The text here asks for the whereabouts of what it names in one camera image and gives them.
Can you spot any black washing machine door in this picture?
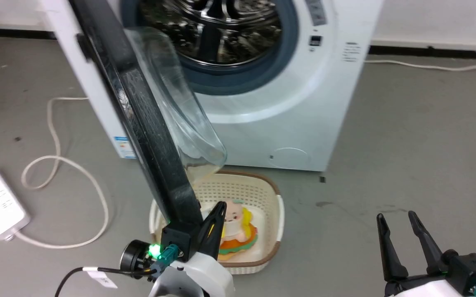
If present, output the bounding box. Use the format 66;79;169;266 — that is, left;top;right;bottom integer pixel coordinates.
69;0;227;238

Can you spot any cream plastic laundry basket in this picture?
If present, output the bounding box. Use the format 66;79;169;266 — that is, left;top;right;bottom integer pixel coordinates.
149;170;285;276

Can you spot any blue energy label sticker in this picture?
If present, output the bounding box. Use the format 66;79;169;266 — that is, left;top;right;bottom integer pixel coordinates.
114;135;137;160

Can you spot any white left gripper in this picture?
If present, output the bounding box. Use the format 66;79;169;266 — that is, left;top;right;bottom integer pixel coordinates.
149;201;235;297

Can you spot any black cable with white tag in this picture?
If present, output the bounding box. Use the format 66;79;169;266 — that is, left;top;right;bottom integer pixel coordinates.
54;266;156;297

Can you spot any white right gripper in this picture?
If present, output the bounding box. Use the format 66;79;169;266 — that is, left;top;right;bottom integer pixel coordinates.
377;211;476;297

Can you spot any thin white floor cable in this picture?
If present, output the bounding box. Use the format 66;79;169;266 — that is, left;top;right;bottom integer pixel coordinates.
364;59;476;72

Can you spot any white power strip cable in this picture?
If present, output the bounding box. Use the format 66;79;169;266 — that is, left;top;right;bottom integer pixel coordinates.
14;97;110;250

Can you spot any white front-loading washing machine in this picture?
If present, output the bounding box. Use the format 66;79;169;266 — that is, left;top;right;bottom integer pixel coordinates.
42;0;385;172

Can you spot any plush doll with burger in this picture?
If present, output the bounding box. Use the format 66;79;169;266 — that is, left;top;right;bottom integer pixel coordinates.
217;199;259;261

